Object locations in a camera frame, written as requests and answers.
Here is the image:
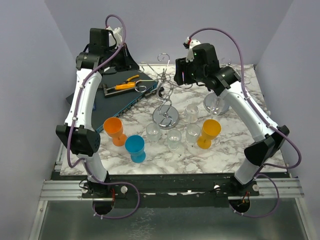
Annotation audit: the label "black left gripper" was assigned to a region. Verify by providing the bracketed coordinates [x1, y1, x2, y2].
[103, 42, 139, 72]

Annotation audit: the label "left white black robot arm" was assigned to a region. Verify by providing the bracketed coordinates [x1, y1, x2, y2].
[55, 26, 138, 198]

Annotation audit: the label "aluminium rail frame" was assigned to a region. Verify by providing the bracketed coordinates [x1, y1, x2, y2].
[29, 146, 317, 240]

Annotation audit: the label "dark blue network switch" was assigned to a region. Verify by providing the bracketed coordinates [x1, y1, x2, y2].
[62, 68, 157, 133]

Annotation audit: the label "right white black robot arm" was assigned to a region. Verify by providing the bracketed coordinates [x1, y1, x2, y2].
[174, 40, 290, 196]

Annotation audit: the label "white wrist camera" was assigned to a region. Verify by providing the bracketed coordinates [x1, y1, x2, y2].
[105, 26, 123, 48]
[183, 37, 201, 63]

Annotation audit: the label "clear glass rear right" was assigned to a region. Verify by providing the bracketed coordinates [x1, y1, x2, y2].
[184, 104, 199, 123]

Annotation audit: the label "yellow handled pliers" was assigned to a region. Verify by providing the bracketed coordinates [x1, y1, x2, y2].
[123, 74, 140, 84]

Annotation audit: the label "clear patterned wine glass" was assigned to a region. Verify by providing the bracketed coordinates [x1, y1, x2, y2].
[146, 123, 161, 144]

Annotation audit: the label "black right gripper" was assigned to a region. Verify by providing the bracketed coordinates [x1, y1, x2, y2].
[172, 57, 206, 86]

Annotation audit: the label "chrome wine glass rack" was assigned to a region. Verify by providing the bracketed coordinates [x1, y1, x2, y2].
[138, 52, 192, 130]
[202, 58, 252, 116]

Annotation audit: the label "orange plastic goblet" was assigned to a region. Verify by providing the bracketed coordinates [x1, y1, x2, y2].
[103, 117, 127, 147]

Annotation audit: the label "clear glass front right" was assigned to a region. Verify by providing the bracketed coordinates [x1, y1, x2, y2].
[185, 123, 201, 145]

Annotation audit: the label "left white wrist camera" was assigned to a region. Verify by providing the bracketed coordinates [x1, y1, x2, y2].
[105, 26, 123, 48]

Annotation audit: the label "yellow plastic goblet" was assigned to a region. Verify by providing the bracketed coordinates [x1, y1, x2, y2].
[197, 119, 222, 149]

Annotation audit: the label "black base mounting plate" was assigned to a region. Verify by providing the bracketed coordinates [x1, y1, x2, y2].
[52, 173, 260, 209]

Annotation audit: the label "blue plastic goblet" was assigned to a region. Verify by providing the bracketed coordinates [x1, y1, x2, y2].
[124, 135, 146, 163]

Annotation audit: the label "clear glass under right rack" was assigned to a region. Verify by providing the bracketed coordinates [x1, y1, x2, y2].
[209, 97, 225, 115]

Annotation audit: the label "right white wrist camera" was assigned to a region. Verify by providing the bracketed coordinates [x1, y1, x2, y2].
[183, 37, 201, 63]

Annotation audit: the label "grey metal faucet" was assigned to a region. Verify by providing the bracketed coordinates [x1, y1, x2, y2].
[98, 84, 135, 98]

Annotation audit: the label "clear glass front centre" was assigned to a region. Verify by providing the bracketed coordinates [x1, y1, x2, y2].
[167, 129, 182, 150]

